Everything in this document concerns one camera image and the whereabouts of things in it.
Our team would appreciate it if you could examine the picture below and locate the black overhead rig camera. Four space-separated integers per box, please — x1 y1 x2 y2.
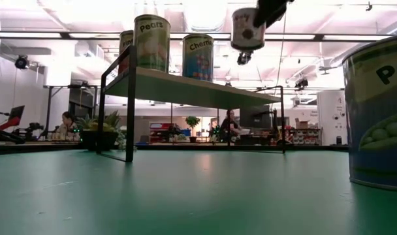
236 50 253 67

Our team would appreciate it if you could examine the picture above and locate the storage rack with boxes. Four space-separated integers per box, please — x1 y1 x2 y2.
288 127 322 146

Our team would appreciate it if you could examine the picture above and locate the black computer monitor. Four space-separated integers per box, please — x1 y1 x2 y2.
239 104 272 130
7 104 25 123

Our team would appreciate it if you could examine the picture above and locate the blue Peas can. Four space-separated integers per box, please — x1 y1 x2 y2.
342 33 397 193

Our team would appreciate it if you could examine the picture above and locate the person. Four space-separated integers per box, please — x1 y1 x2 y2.
219 109 244 145
56 110 81 142

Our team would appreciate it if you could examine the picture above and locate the green table mat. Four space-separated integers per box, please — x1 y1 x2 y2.
0 149 397 235

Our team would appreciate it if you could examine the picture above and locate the overhead LED light bar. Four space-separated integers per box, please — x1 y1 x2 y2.
0 31 392 42

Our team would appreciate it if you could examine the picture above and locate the blue Cherries can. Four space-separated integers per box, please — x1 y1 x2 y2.
182 33 215 83

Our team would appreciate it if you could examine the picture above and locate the green Pears can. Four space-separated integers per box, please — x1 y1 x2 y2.
133 14 172 73

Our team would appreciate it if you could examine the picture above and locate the black aluminium rig frame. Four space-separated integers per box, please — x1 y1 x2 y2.
0 142 349 156

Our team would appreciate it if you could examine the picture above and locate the small potted tree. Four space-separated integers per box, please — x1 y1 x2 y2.
185 116 201 144

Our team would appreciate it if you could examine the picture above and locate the red tool cabinet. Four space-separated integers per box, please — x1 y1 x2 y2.
149 122 173 143

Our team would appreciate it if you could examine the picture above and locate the wooden shelf with black frame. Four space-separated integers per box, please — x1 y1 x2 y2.
96 44 287 163

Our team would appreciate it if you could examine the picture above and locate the cardboard box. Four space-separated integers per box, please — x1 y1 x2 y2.
294 117 310 130

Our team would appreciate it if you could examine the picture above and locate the orange Pineapple can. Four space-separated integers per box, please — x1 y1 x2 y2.
118 29 135 75

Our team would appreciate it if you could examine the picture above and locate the white saucy meatballs can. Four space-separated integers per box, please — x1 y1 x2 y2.
230 7 267 53

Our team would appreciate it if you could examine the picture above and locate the black background workstation frame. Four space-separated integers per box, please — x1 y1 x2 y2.
43 84 100 141

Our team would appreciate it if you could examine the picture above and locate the potted succulent plant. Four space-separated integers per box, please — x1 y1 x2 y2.
76 110 127 153

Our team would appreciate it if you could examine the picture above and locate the red machine part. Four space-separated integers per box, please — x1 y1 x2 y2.
0 114 23 131

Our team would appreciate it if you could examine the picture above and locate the black ceiling camera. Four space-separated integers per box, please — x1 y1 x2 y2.
294 78 310 91
14 54 30 71

